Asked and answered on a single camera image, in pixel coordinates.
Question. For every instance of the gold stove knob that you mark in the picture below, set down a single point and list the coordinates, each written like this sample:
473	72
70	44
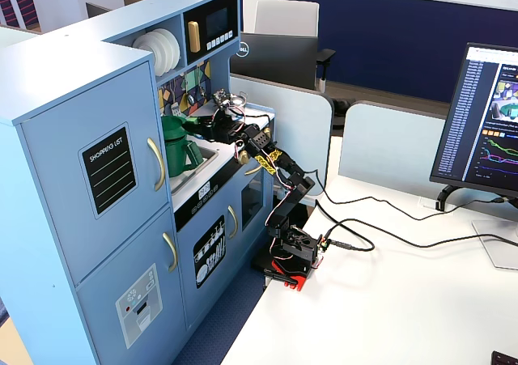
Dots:
243	157

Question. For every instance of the white desk divider panel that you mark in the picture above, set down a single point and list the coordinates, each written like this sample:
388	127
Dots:
295	138
388	142

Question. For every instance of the black keyboard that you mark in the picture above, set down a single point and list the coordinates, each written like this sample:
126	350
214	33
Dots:
506	359

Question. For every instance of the silver monitor stand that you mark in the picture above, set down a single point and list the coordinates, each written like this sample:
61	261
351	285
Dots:
498	239

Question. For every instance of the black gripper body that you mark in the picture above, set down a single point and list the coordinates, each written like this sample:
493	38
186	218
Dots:
211	126

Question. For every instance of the black monitor bracket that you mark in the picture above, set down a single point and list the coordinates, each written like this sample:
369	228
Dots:
445	197

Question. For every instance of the grey office chair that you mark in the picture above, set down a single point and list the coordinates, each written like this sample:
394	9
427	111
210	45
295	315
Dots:
287	19

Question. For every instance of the black monitor showing plots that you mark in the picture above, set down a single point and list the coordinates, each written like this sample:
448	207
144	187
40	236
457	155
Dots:
481	118

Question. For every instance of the black Dell monitor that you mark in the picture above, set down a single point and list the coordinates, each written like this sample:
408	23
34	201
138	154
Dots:
279	57

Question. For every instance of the white toy plate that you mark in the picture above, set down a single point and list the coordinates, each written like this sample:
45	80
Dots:
145	51
162	51
174	49

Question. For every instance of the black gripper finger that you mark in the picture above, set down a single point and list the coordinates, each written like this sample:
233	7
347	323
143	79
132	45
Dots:
208	132
204	119

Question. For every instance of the small silver pot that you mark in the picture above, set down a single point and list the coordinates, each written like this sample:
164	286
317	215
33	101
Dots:
224	100

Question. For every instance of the blue toy kitchen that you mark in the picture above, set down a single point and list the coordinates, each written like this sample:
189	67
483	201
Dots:
81	179

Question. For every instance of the red black arm base clamp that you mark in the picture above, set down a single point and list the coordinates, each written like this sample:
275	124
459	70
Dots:
291	274

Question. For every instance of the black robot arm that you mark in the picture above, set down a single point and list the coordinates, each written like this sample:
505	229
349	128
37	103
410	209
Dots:
291	195

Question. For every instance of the green pitcher recipient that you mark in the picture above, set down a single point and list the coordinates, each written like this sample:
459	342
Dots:
178	150

